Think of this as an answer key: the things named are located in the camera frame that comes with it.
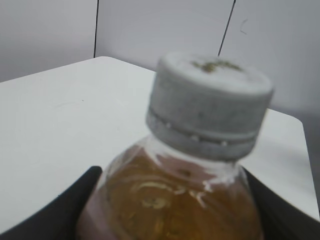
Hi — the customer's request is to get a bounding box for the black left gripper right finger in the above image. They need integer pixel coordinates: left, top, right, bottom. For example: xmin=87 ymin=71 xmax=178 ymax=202
xmin=244 ymin=169 xmax=320 ymax=240

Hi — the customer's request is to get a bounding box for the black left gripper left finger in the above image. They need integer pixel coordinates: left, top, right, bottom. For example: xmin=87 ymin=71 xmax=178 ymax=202
xmin=0 ymin=166 xmax=102 ymax=240

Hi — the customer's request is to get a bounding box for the peach oolong tea bottle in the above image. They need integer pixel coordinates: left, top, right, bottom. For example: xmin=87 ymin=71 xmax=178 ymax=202
xmin=75 ymin=135 xmax=264 ymax=240

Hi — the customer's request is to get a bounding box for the grey bottle cap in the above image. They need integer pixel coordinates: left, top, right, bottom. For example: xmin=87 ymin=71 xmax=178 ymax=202
xmin=146 ymin=52 xmax=274 ymax=161

